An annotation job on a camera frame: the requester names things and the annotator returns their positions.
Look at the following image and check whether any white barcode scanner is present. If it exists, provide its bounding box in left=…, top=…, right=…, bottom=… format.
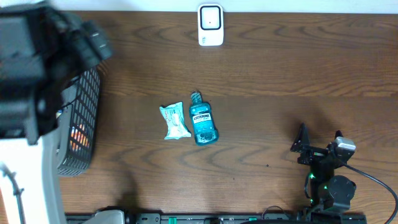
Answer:
left=197, top=3, right=224, bottom=47

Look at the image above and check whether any grey plastic shopping basket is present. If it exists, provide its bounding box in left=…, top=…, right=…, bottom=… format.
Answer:
left=56, top=68, right=101, bottom=177

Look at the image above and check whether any mint green wipes pack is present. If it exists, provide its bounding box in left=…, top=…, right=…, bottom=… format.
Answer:
left=159, top=101, right=192, bottom=140

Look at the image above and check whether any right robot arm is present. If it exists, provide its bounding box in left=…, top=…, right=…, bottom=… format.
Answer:
left=290, top=123, right=356, bottom=214

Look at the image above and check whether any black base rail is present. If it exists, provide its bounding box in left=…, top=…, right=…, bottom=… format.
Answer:
left=65, top=211, right=368, bottom=224

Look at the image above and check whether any teal Listerine mouthwash bottle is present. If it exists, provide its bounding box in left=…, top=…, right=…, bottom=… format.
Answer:
left=189, top=90, right=219, bottom=146

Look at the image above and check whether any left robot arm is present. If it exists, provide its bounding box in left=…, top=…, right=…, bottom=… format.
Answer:
left=1, top=1, right=113, bottom=223

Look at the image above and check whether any orange small sachet packet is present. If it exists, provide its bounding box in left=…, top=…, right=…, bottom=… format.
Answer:
left=70, top=124, right=90, bottom=151

